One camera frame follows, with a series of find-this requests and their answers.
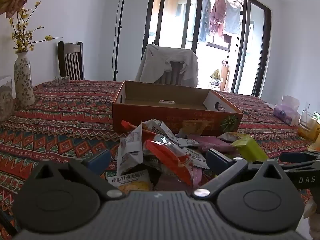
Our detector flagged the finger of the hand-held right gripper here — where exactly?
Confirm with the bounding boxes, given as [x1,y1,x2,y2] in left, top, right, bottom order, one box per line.
[279,151,320,164]

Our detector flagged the green snack packet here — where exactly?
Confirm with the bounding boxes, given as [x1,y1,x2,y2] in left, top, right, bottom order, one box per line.
[231,136,269,163]

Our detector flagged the wooden board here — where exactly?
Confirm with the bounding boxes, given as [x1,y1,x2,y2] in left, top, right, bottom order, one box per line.
[220,65,231,92]

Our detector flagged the hanging maroon garment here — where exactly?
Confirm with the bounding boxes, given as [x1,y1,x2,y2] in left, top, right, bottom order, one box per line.
[209,0,227,39]

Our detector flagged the purple tissue pack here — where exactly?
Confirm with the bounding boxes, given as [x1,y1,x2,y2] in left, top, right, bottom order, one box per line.
[272,95,301,126]

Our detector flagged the dark chair with slats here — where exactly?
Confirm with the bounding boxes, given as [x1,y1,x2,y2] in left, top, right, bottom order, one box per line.
[155,61,188,85]

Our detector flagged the floral ceramic vase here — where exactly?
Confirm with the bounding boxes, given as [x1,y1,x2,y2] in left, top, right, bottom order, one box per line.
[14,52,35,109]

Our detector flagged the hanging blue denim garment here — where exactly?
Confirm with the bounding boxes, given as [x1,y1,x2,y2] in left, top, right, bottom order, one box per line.
[198,0,212,43]

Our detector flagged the dark wooden chair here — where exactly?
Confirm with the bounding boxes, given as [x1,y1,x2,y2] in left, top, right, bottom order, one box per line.
[57,41,85,81]

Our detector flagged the studio light on black stand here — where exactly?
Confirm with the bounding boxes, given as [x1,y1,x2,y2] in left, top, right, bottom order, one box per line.
[114,0,133,82]

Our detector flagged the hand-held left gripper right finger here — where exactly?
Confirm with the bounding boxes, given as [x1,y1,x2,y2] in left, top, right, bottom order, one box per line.
[191,149,298,198]

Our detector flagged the orange cardboard box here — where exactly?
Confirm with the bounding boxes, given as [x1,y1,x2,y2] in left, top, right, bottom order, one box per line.
[112,80,244,133]

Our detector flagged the hanging light blue garment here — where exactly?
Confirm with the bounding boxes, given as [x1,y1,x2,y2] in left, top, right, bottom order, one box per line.
[224,1,242,34]

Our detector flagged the pile of mixed snack packets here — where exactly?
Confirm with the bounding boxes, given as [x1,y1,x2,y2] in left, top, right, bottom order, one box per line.
[106,119,269,193]

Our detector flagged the glass cup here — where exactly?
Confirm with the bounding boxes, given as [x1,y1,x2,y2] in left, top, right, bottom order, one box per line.
[298,107,318,141]

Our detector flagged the pink snack packet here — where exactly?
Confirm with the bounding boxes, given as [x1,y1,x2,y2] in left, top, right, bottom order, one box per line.
[187,135,237,153]

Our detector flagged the yellow flower branches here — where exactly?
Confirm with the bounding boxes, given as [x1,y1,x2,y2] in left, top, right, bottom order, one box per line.
[9,1,63,54]

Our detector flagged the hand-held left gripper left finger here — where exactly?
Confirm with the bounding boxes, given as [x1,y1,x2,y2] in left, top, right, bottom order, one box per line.
[32,149,123,201]

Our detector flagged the orange red snack packet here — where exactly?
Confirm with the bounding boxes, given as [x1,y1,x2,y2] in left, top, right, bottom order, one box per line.
[144,139,194,187]

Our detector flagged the red patterned tablecloth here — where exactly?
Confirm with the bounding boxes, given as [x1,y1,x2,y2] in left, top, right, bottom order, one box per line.
[0,80,320,240]

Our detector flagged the small floral cloth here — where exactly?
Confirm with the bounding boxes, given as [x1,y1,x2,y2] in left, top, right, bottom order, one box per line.
[53,75,71,85]

